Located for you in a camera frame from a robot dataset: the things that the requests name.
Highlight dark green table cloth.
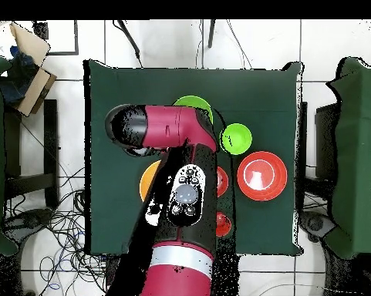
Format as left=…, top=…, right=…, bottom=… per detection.
left=83, top=59, right=304, bottom=257

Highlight small red plastic bowl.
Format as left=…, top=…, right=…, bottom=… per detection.
left=216, top=165, right=230, bottom=199

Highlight black chair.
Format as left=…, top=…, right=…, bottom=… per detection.
left=314, top=102, right=341, bottom=180

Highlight small green plastic bowl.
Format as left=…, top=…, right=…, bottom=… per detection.
left=219, top=123, right=253, bottom=156

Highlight large green plastic bowl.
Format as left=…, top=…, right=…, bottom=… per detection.
left=172, top=95, right=214, bottom=125

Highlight cardboard box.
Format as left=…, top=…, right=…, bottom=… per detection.
left=8, top=21, right=58, bottom=118

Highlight black pole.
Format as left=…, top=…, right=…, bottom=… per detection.
left=207, top=19, right=218, bottom=49

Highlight large orange plastic bowl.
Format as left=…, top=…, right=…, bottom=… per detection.
left=139, top=160, right=162, bottom=204

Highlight grey chair base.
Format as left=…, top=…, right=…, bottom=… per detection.
left=297, top=210, right=336, bottom=244

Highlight blue cloth bundle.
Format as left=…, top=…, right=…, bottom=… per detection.
left=0, top=45, right=39, bottom=105

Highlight thick black cable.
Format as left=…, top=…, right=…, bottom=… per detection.
left=112, top=19, right=145, bottom=69

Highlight thin black cable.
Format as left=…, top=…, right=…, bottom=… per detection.
left=224, top=19, right=254, bottom=69

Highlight tangle of cables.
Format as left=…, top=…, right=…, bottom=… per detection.
left=2, top=166, right=115, bottom=296

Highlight red plastic cup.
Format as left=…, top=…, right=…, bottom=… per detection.
left=215, top=211, right=233, bottom=238

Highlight black chair base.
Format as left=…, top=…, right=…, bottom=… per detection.
left=1, top=207, right=55, bottom=247

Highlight large red plastic bowl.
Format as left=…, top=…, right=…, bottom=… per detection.
left=236, top=150, right=288, bottom=202

